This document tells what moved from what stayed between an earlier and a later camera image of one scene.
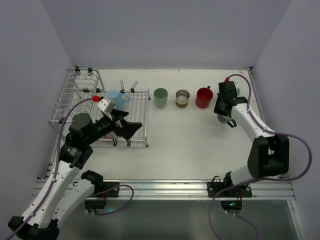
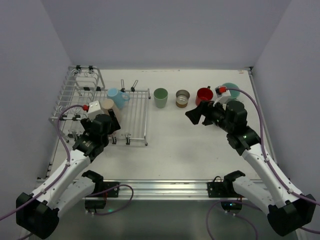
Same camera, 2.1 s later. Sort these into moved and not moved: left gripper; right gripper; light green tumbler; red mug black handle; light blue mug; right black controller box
Moved: right gripper; left gripper
Not moved: red mug black handle; light green tumbler; right black controller box; light blue mug
